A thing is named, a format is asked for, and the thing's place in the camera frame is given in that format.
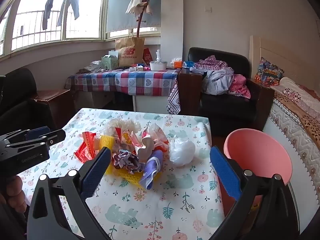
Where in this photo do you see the window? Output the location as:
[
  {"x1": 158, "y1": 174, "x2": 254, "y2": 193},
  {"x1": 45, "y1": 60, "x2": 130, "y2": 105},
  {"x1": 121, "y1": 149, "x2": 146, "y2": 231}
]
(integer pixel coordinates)
[{"x1": 0, "y1": 0, "x2": 108, "y2": 55}]

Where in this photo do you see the black leather armchair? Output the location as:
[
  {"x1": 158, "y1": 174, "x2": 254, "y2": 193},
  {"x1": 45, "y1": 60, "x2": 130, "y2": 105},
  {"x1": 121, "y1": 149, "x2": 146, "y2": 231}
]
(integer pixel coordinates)
[{"x1": 187, "y1": 47, "x2": 275, "y2": 137}]

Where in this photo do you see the red plastic wrapper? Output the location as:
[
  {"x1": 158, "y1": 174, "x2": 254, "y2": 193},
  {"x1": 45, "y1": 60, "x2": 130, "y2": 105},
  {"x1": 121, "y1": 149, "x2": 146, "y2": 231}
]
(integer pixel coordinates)
[{"x1": 74, "y1": 131, "x2": 100, "y2": 164}]

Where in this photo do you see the brown leaf blanket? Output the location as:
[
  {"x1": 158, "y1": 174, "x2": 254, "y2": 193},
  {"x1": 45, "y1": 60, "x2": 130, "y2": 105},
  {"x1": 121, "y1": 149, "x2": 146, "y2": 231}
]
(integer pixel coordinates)
[{"x1": 272, "y1": 92, "x2": 320, "y2": 143}]

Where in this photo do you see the white cabinet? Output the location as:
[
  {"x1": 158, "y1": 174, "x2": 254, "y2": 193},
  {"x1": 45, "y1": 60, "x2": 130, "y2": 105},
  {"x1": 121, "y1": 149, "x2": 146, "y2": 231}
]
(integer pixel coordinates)
[{"x1": 132, "y1": 95, "x2": 173, "y2": 114}]

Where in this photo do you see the clear plastic bag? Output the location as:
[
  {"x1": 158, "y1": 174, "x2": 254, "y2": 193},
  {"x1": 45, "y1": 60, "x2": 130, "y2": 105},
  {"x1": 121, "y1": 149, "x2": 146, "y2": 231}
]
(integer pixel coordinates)
[{"x1": 85, "y1": 60, "x2": 103, "y2": 73}]

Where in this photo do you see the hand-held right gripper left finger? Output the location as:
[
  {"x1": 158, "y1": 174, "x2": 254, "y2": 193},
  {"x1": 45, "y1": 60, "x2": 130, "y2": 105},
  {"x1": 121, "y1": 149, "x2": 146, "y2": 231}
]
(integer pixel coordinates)
[{"x1": 27, "y1": 147, "x2": 112, "y2": 240}]

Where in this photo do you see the dark wooden side cabinet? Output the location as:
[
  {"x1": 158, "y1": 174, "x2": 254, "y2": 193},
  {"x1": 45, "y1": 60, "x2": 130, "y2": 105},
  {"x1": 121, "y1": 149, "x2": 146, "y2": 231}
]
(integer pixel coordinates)
[{"x1": 179, "y1": 67, "x2": 204, "y2": 117}]

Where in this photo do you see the pink plastic bucket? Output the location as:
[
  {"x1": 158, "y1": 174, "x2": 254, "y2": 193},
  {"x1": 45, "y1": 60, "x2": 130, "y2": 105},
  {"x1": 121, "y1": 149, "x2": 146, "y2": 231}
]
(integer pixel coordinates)
[{"x1": 224, "y1": 129, "x2": 293, "y2": 205}]

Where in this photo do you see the green box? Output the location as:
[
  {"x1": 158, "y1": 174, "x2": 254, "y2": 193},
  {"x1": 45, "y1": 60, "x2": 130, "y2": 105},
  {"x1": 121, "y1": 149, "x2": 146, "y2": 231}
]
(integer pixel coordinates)
[{"x1": 101, "y1": 51, "x2": 120, "y2": 70}]

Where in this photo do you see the purple wrapper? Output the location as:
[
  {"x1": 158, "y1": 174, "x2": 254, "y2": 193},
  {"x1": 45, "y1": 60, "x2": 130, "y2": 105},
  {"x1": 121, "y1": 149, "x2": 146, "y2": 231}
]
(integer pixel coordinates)
[{"x1": 112, "y1": 149, "x2": 142, "y2": 174}]

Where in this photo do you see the brown paper bag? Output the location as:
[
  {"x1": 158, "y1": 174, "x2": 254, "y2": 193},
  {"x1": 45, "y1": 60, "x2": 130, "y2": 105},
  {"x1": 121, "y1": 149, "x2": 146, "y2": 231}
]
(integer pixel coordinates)
[{"x1": 115, "y1": 32, "x2": 145, "y2": 68}]

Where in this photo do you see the blue hanging garment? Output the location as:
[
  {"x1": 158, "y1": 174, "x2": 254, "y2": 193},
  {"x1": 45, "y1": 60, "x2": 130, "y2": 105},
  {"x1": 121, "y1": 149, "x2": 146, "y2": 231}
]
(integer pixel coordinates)
[{"x1": 57, "y1": 0, "x2": 83, "y2": 27}]

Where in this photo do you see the wooden coat rack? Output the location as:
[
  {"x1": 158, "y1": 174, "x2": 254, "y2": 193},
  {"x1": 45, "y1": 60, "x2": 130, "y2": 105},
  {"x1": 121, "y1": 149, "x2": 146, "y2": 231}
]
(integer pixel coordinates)
[{"x1": 136, "y1": 0, "x2": 150, "y2": 38}]

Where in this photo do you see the beige red-edged wrapper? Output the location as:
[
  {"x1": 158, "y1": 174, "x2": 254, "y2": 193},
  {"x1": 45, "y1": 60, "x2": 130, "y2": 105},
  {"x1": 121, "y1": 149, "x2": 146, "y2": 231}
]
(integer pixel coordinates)
[{"x1": 136, "y1": 137, "x2": 154, "y2": 163}]

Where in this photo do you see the brown wooden table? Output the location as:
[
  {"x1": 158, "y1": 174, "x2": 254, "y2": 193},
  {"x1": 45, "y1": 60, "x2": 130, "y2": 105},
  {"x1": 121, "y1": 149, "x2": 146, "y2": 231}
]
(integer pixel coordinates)
[{"x1": 35, "y1": 89, "x2": 75, "y2": 128}]

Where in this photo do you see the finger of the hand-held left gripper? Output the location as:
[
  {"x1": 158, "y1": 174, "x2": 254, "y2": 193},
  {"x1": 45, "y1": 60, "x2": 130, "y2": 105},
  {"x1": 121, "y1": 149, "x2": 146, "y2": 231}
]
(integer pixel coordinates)
[
  {"x1": 5, "y1": 129, "x2": 66, "y2": 153},
  {"x1": 0, "y1": 127, "x2": 52, "y2": 143}
]

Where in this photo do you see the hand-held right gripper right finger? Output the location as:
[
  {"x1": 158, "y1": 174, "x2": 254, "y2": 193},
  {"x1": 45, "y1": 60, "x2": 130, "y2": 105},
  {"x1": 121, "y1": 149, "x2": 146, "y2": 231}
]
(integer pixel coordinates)
[{"x1": 209, "y1": 145, "x2": 300, "y2": 240}]

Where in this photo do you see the purple checkered shirt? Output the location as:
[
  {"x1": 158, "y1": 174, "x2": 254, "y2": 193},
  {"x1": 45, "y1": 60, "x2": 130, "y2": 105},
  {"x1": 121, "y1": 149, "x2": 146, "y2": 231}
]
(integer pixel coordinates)
[{"x1": 196, "y1": 55, "x2": 232, "y2": 74}]

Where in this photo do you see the pink floral quilt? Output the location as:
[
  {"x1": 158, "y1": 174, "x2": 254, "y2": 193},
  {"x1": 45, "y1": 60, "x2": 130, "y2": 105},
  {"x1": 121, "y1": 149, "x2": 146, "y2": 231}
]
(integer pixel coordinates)
[{"x1": 271, "y1": 77, "x2": 320, "y2": 123}]

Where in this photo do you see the floral tablecloth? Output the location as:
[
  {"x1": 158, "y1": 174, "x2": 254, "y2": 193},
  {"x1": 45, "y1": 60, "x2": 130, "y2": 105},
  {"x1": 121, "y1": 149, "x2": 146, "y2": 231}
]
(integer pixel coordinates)
[{"x1": 17, "y1": 108, "x2": 225, "y2": 240}]

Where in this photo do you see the red and white snack packet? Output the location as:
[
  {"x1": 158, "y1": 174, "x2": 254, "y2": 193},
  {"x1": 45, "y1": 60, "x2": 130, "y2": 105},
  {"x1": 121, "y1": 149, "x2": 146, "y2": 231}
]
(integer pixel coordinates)
[{"x1": 115, "y1": 127, "x2": 137, "y2": 145}]

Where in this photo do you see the pink dotted garment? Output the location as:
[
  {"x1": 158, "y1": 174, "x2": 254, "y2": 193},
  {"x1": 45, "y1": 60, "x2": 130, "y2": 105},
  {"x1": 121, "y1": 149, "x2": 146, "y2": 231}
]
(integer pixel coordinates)
[{"x1": 228, "y1": 74, "x2": 251, "y2": 99}]

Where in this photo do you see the colourful cartoon pillow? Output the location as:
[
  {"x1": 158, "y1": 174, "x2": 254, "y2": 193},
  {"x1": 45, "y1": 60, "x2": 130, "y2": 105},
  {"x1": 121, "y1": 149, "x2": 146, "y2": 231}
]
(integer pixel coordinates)
[{"x1": 254, "y1": 57, "x2": 285, "y2": 87}]

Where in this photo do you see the white round tub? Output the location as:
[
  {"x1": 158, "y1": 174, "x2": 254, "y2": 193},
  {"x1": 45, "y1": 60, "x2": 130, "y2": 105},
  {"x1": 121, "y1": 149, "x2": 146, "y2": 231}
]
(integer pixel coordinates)
[{"x1": 149, "y1": 50, "x2": 167, "y2": 71}]

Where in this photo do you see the cream hanging garment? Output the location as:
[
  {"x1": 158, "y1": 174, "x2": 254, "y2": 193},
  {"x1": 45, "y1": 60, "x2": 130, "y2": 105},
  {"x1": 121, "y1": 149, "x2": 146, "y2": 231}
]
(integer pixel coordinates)
[{"x1": 125, "y1": 0, "x2": 153, "y2": 15}]

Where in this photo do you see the checkered tablecloth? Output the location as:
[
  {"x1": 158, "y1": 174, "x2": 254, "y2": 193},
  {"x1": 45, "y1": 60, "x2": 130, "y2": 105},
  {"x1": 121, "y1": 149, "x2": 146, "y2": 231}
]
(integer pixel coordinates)
[{"x1": 65, "y1": 67, "x2": 181, "y2": 98}]

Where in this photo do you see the purple patterned cloth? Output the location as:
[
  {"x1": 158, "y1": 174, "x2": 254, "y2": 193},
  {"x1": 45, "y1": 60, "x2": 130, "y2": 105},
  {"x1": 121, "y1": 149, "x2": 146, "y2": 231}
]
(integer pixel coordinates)
[{"x1": 167, "y1": 79, "x2": 181, "y2": 115}]

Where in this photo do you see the purple face mask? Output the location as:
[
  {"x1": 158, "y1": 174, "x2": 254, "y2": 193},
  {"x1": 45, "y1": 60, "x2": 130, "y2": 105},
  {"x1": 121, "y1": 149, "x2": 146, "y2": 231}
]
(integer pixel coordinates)
[{"x1": 140, "y1": 150, "x2": 164, "y2": 190}]

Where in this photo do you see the grey white garment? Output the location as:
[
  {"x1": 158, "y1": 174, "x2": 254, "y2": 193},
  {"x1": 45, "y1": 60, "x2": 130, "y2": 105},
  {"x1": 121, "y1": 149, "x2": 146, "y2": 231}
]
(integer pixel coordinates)
[{"x1": 202, "y1": 67, "x2": 234, "y2": 95}]

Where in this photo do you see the clear bag with red print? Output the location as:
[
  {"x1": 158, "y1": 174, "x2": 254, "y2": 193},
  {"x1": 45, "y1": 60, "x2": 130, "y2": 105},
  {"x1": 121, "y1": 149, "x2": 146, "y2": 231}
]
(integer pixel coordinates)
[{"x1": 141, "y1": 122, "x2": 170, "y2": 153}]

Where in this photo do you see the person's left hand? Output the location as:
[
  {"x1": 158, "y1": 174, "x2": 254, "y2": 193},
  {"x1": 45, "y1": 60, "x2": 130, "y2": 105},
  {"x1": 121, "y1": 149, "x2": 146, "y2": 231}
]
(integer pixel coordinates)
[{"x1": 0, "y1": 175, "x2": 27, "y2": 213}]

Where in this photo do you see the dark hanging garment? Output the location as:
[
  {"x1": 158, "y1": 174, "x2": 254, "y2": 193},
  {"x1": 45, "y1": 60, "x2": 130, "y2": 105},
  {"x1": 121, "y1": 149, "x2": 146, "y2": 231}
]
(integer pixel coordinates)
[{"x1": 42, "y1": 0, "x2": 58, "y2": 30}]

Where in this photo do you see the grey window blind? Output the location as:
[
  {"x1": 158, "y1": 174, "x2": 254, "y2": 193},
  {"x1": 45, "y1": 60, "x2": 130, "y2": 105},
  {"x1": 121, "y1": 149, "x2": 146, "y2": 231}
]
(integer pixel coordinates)
[{"x1": 106, "y1": 0, "x2": 162, "y2": 33}]

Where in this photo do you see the white plastic bag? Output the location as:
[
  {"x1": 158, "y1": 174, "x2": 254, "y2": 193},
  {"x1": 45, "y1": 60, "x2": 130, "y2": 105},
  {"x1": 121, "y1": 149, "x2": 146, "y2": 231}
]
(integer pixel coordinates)
[{"x1": 169, "y1": 135, "x2": 196, "y2": 166}]

